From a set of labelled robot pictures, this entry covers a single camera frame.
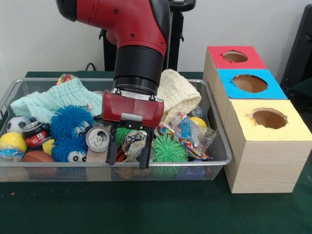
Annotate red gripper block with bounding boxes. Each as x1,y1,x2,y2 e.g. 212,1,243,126
101,90,165,170

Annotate crushed printed drink can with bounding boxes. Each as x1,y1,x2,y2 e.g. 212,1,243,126
121,130,156,163

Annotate green spiky ball with eye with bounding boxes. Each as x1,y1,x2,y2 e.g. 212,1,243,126
114,126,137,147

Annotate silver mesh bin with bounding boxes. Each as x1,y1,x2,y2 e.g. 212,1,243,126
0,77,234,183

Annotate wooden box with three holes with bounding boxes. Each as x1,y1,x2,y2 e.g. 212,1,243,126
202,45,312,195

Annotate silver drink can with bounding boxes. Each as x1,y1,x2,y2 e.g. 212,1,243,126
85,124,112,153

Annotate plain green spiky ball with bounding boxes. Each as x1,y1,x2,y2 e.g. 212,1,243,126
153,135,190,163

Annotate crushed clear plastic bottle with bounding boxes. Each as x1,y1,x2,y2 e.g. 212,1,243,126
170,112,217,160

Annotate dark green table cloth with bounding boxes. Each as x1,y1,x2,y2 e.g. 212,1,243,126
0,71,312,234

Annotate small blue spiky toy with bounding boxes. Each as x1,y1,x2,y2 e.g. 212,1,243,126
51,135,89,163

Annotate large blue spiky toy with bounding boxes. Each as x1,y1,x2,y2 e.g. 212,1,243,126
50,104,95,141

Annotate cream waffle cloth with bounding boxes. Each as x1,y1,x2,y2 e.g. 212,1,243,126
157,69,202,124

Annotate mint green waffle cloth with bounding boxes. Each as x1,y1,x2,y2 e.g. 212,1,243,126
10,77,104,124

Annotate dark green side-table cloth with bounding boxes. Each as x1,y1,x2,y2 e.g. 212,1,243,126
282,77,312,112

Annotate black upright panel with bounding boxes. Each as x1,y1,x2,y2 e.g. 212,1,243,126
280,4,312,85

